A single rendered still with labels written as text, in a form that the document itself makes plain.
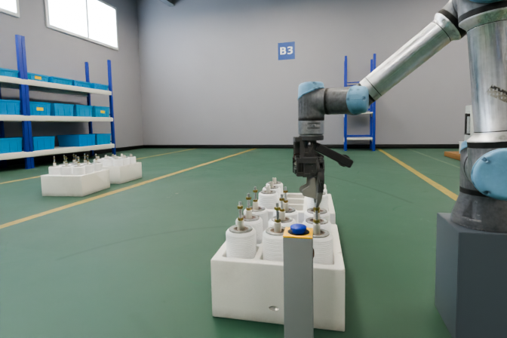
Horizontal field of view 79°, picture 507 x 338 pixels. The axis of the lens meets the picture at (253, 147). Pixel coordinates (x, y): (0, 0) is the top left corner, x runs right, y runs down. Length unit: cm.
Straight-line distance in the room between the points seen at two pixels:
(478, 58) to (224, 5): 768
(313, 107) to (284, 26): 691
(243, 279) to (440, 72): 704
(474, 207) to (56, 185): 293
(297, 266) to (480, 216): 49
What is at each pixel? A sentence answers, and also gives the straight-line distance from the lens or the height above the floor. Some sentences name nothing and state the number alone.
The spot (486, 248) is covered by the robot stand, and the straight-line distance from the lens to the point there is 99.
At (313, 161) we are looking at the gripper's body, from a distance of 89.
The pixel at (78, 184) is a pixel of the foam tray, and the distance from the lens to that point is 301.
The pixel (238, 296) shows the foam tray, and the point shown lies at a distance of 101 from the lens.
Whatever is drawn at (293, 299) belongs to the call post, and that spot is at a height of 16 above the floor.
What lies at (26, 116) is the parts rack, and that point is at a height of 77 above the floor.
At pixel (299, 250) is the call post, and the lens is 77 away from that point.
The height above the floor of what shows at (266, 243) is 23.
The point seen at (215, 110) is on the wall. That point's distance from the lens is 791.
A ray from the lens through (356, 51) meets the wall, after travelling 748.
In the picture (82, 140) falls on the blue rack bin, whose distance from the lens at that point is 630.
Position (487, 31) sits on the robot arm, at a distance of 87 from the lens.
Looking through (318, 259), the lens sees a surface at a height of 19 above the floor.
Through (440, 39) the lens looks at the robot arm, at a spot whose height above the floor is 80.
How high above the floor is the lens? 58
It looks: 4 degrees down
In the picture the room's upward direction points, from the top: 1 degrees counter-clockwise
